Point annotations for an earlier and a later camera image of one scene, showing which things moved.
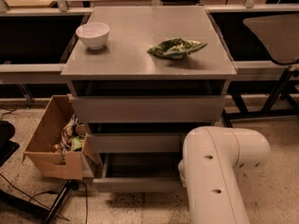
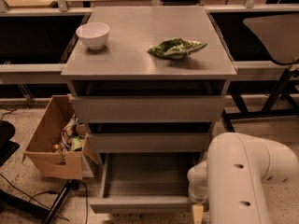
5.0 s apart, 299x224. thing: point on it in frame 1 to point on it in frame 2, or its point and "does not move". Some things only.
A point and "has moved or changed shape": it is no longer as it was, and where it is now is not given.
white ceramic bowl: (93, 35) does not move
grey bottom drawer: (139, 173) has moved or changed shape
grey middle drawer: (136, 143) does not move
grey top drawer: (149, 109) does not move
